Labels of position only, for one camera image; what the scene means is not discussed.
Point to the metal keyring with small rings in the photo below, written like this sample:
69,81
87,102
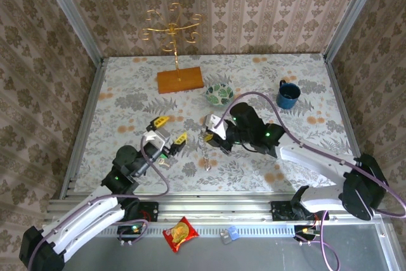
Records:
204,147

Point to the blue plastic key tag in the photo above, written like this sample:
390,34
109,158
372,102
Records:
233,233

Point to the aluminium side rail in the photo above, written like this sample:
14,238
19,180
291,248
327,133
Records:
83,125
342,109

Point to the floral table cover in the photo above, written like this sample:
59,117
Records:
133,74

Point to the small black controller board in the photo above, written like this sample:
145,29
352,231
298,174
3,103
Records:
127,229
301,230

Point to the red snack packet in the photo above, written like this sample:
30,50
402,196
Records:
180,233

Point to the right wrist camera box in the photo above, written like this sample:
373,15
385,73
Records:
215,126

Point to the aluminium frame post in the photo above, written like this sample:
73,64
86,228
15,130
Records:
72,14
352,14

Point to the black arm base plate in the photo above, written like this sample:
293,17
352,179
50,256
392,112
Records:
150,212
278,211

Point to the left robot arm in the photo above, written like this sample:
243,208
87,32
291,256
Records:
85,217

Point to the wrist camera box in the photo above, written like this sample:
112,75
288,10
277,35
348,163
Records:
215,126
156,137

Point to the grey metal panel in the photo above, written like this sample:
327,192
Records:
269,258

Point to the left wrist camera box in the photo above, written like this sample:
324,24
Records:
156,137

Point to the grey plastic key tag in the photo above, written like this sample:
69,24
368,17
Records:
226,238

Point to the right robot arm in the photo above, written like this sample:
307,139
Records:
317,160

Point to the dark blue mug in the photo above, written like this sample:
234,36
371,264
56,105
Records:
287,101

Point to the aluminium front rail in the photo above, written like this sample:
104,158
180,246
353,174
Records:
222,207

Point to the green leaf pattern bowl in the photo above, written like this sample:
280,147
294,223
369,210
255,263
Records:
219,95

